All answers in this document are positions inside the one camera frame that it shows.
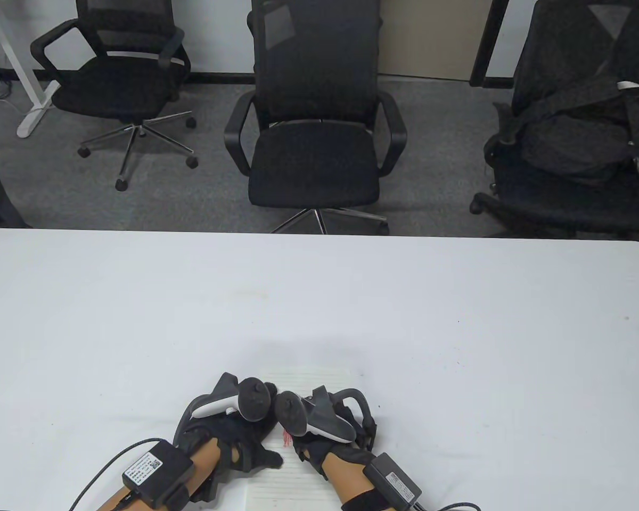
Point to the person's right hand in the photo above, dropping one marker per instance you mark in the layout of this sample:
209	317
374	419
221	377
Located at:
330	452

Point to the person's left hand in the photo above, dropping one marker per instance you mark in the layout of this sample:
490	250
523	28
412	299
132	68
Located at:
234	439

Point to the white lined paper sheet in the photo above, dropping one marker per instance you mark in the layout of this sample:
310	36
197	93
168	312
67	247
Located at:
298	484

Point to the person's right forearm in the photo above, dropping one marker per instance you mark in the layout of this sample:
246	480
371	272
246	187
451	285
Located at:
351	481

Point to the grey white handheld controller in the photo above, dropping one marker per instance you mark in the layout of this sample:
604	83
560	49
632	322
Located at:
253	400
293	412

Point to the black high-back mesh chair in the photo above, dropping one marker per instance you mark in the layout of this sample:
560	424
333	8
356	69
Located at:
314	159

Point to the black chair holding bag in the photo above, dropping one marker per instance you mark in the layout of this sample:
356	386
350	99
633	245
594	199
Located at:
564	202

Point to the black chair with chrome base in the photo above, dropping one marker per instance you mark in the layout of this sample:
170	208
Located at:
114	88

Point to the black bag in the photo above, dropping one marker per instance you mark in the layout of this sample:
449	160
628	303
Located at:
575	138

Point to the white desk leg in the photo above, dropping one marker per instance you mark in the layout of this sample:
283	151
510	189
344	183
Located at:
32	90

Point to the beige door panel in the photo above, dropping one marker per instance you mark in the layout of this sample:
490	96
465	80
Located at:
431	37

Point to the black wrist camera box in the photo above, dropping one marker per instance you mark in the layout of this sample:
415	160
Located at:
157	471
394	479

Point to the black door frame post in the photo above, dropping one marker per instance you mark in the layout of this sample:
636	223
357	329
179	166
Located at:
487	42

